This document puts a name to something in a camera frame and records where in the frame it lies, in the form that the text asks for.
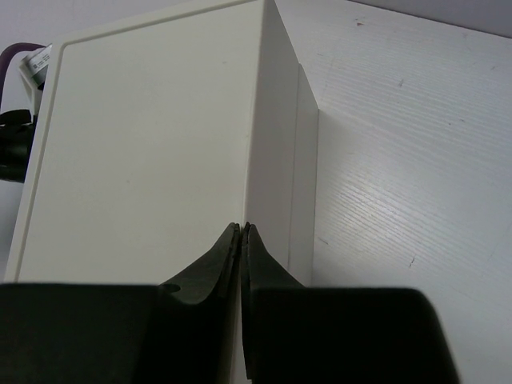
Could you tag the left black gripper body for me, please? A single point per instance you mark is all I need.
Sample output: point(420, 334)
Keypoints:
point(17, 135)

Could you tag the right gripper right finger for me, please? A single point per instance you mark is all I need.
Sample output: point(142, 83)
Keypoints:
point(259, 270)

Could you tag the white drawer cabinet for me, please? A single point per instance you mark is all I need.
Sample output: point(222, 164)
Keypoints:
point(155, 134)

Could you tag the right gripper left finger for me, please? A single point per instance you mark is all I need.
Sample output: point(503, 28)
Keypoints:
point(196, 340)

